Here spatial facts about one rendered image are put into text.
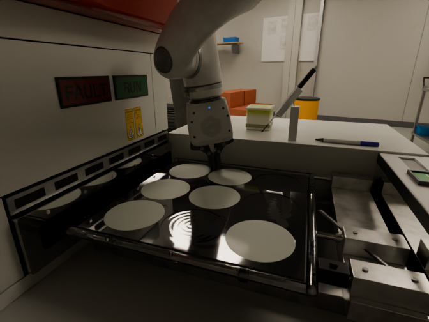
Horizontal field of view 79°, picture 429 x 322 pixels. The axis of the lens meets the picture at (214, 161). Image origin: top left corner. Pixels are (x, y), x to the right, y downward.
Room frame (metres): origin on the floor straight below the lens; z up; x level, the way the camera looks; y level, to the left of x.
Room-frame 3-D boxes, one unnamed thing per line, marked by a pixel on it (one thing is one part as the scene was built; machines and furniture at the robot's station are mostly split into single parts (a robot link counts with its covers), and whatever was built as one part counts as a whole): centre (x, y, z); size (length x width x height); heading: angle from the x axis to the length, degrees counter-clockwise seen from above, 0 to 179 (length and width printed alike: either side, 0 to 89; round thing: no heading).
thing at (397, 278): (0.25, -0.20, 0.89); 0.08 x 0.03 x 0.03; 71
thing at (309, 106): (4.67, -1.62, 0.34); 0.43 x 0.43 x 0.68
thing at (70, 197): (0.52, 0.20, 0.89); 0.44 x 0.02 x 0.10; 161
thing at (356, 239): (0.32, -0.23, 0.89); 0.08 x 0.03 x 0.03; 71
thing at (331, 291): (0.33, -0.02, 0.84); 0.50 x 0.02 x 0.03; 71
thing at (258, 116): (0.79, -0.14, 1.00); 0.07 x 0.07 x 0.07; 71
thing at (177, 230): (0.47, 0.00, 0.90); 0.34 x 0.34 x 0.01; 71
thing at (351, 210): (0.39, -0.26, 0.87); 0.36 x 0.08 x 0.03; 161
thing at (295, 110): (0.66, -0.18, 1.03); 0.06 x 0.04 x 0.13; 71
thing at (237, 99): (5.56, -0.63, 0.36); 1.28 x 0.88 x 0.73; 151
